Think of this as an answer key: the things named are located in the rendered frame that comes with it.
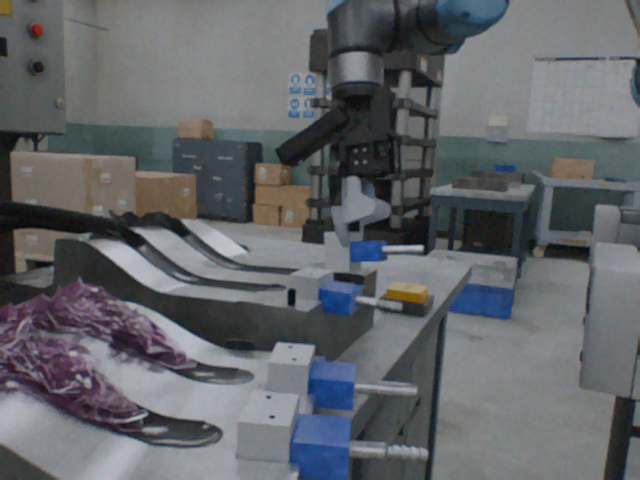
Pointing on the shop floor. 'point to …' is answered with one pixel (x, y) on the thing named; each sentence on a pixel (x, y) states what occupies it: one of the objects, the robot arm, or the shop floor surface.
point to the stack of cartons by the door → (278, 197)
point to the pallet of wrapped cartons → (67, 194)
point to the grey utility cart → (573, 189)
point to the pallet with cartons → (166, 194)
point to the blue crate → (484, 301)
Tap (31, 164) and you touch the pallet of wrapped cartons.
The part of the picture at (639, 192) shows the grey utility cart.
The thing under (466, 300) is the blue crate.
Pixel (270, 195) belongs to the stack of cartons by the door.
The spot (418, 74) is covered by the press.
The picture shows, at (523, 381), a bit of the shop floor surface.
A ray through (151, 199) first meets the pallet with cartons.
